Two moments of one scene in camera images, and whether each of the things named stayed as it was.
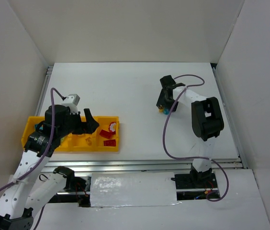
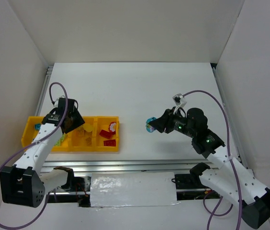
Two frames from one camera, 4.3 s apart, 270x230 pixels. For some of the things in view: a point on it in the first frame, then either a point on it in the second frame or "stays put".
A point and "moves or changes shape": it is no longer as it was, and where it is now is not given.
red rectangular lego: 106,134 stays put
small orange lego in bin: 89,141 stays put
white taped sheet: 131,189 stays put
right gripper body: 164,101 → 169,120
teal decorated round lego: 166,111 moves or changes shape
